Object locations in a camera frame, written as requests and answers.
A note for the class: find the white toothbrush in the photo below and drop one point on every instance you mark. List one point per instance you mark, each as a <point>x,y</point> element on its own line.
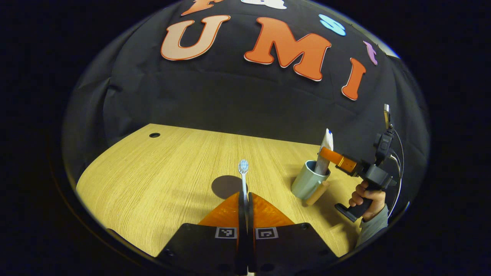
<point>243,166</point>

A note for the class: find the pale green cup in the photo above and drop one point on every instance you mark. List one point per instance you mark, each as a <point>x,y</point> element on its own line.
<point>307,184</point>

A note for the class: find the dark brown round coaster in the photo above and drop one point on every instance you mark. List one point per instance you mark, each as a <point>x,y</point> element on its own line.
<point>224,186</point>

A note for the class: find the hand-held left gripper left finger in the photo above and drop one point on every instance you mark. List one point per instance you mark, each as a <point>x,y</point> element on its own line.
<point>207,245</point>

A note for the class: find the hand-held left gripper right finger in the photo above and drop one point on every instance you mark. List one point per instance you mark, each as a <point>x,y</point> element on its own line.
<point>287,245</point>

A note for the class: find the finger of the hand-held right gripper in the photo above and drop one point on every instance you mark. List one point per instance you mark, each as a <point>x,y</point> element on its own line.
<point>339,160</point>

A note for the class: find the white toothpaste tube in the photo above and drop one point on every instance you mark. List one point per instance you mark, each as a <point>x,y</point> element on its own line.
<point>327,142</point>

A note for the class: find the black backdrop cloth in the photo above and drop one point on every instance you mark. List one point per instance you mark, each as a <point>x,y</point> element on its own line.
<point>238,99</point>

